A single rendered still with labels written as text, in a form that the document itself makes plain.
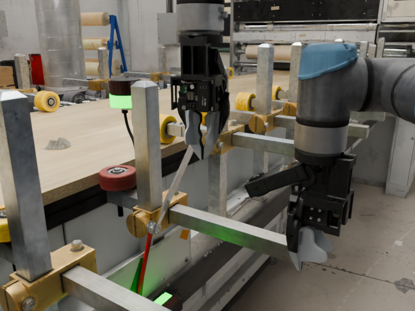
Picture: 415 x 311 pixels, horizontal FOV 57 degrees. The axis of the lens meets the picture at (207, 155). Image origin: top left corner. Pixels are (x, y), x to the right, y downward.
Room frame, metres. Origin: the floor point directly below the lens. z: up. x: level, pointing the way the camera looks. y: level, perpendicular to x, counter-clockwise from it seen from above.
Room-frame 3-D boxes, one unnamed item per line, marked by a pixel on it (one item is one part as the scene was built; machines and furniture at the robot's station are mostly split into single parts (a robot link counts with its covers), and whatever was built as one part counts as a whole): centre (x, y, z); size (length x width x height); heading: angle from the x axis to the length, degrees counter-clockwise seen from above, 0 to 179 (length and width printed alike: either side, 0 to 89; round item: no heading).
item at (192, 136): (0.63, 0.03, 1.03); 0.06 x 0.03 x 0.09; 167
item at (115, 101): (0.71, 0.15, 1.08); 0.06 x 0.06 x 0.02
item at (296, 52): (1.31, -0.30, 0.93); 0.04 x 0.04 x 0.48; 57
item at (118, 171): (0.78, 0.20, 0.85); 0.08 x 0.08 x 0.11
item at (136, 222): (0.70, 0.10, 0.85); 0.14 x 0.06 x 0.05; 147
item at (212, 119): (0.62, 0.00, 1.03); 0.06 x 0.03 x 0.09; 167
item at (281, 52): (3.16, -0.87, 1.05); 1.43 x 0.12 x 0.12; 57
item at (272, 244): (0.68, 0.04, 0.84); 0.43 x 0.03 x 0.04; 57
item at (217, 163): (0.89, -0.03, 0.89); 0.04 x 0.04 x 0.48; 57
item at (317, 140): (0.55, -0.17, 1.05); 0.08 x 0.08 x 0.05
